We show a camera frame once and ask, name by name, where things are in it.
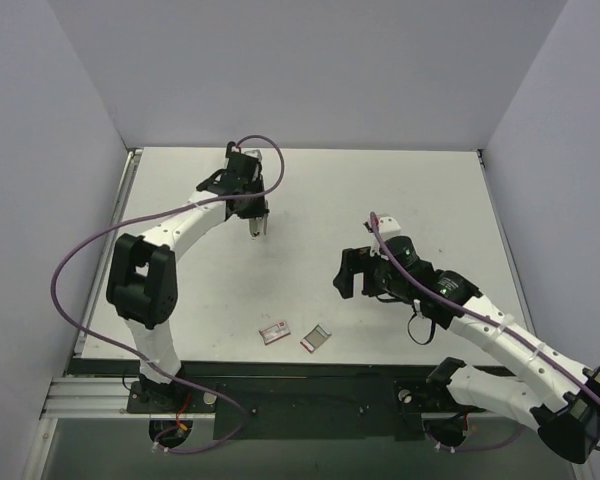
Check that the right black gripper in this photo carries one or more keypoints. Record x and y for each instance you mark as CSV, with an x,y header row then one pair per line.
x,y
359,272

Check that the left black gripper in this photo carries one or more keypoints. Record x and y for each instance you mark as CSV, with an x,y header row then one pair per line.
x,y
256,211

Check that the aluminium frame rail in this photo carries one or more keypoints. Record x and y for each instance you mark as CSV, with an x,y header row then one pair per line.
x,y
96,302

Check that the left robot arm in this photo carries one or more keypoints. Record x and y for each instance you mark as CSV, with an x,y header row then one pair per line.
x,y
142,283

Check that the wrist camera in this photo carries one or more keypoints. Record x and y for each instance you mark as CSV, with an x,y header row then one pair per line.
x,y
383,226
253,153

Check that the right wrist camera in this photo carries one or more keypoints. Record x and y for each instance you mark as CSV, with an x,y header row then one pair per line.
x,y
383,226

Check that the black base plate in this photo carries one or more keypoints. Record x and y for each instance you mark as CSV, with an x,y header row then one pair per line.
x,y
288,401

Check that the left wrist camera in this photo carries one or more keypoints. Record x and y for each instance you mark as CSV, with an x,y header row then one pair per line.
x,y
253,153

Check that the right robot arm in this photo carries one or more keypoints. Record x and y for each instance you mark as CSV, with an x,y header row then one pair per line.
x,y
545,391

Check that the staple box tray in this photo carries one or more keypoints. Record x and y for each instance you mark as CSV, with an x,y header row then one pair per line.
x,y
315,338

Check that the red staple box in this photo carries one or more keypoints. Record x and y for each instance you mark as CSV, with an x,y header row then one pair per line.
x,y
274,332

